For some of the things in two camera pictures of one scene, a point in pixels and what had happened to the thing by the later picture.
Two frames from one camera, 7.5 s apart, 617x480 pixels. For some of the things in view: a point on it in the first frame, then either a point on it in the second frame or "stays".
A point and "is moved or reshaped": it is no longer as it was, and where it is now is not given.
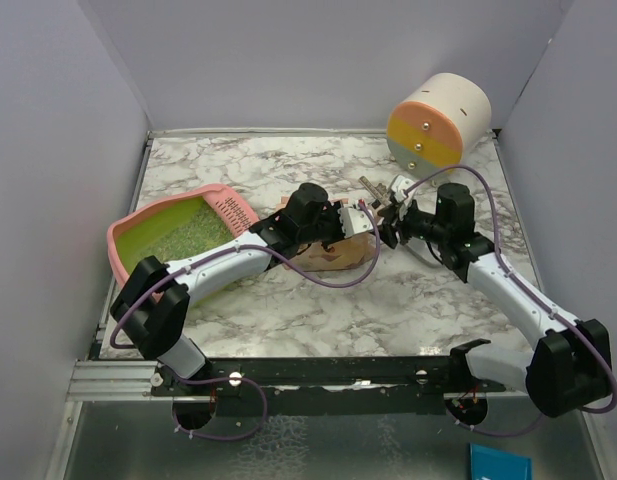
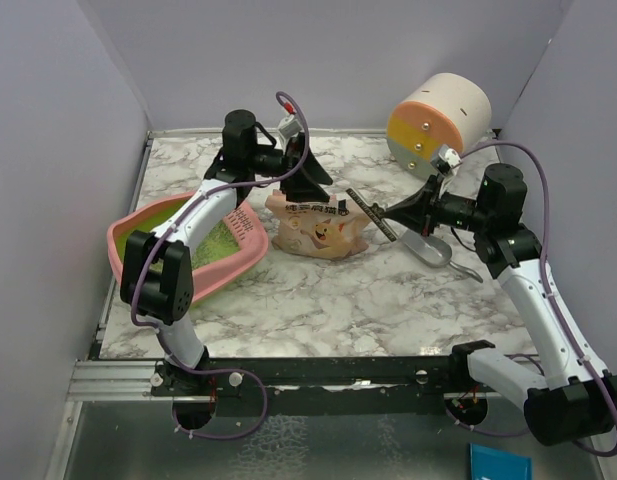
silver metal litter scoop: (421, 250) stays
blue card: (490, 463) stays
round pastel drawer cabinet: (441, 119) stays
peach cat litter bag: (351, 253) is moved or reshaped
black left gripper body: (329, 227) → (294, 146)
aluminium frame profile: (113, 381) stays
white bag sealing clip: (380, 191) → (374, 212)
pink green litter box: (177, 226) stays
